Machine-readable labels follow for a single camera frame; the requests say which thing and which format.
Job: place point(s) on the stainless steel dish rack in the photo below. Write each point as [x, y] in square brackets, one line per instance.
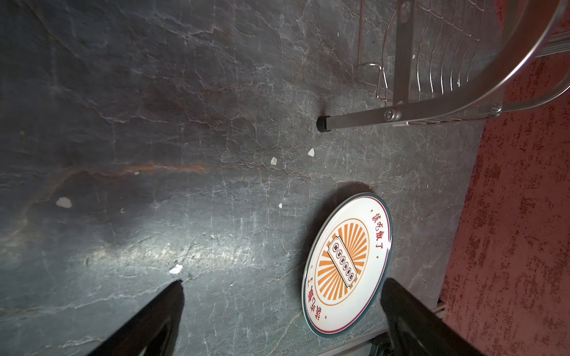
[448, 61]

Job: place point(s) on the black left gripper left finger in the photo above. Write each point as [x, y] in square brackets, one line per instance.
[153, 330]

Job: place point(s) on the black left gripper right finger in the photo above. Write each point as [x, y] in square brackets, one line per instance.
[416, 330]

